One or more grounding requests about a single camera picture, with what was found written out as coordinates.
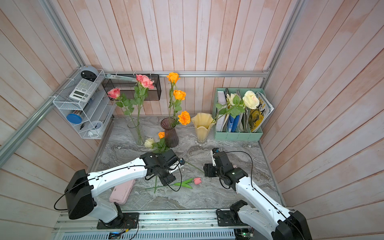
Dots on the purple glass vase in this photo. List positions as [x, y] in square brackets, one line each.
[171, 137]

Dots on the cream white rose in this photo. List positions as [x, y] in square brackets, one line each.
[250, 99]

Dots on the orange marigold flower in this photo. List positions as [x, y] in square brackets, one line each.
[183, 119]

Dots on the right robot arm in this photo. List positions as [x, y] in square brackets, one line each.
[270, 219]

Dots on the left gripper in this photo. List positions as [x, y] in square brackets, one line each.
[170, 178]

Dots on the pink pencil case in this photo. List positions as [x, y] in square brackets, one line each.
[121, 192]

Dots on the green file organizer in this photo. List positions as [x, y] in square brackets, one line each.
[240, 130]

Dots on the pink rose flower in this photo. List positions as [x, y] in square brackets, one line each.
[128, 105]

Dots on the blue lid jar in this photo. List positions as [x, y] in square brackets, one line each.
[75, 117]

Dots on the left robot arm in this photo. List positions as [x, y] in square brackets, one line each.
[83, 190]

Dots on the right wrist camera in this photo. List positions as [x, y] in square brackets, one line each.
[215, 156]

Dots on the small orange rose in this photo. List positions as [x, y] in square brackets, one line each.
[160, 146]

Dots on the pink tulip flower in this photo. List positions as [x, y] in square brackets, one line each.
[187, 183]

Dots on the round black white device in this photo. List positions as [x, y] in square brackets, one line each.
[89, 73]

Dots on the pink rose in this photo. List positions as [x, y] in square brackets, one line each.
[143, 80]
[141, 93]

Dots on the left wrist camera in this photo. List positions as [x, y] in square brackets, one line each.
[177, 165]

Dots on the yellow glass vase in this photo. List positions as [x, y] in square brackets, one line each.
[203, 123]

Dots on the large orange rose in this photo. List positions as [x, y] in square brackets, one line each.
[178, 97]

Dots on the white wire shelf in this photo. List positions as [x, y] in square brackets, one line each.
[98, 108]

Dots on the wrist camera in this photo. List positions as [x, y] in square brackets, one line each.
[215, 156]
[177, 165]

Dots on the white calculator on shelf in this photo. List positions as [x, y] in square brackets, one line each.
[83, 90]

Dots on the yellow magazine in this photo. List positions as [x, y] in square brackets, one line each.
[258, 116]

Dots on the clear glass vase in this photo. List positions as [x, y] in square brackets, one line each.
[135, 132]

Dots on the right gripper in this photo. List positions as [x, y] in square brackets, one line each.
[208, 169]

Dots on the black wire basket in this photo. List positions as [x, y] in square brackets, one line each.
[126, 83]

